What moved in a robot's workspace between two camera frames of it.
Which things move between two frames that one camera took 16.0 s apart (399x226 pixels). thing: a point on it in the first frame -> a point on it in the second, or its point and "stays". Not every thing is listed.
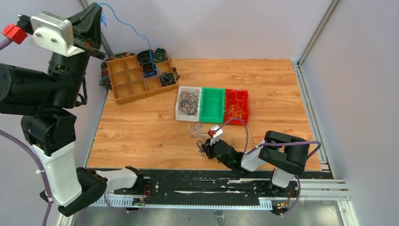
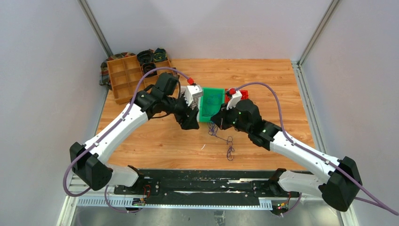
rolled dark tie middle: x=147 y=69 stays
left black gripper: x=88 y=26 -> x=187 y=119
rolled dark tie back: x=144 y=56 stays
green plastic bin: x=211 y=107 stays
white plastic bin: x=188 y=103 stays
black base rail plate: x=214 y=184 stays
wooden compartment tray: x=128 y=82 stays
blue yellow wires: x=197 y=130 -> x=212 y=130
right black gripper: x=208 y=149 -> x=219 y=119
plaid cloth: x=105 y=76 stays
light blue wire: x=103 y=19 -> x=213 y=99
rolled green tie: x=160 y=55 stays
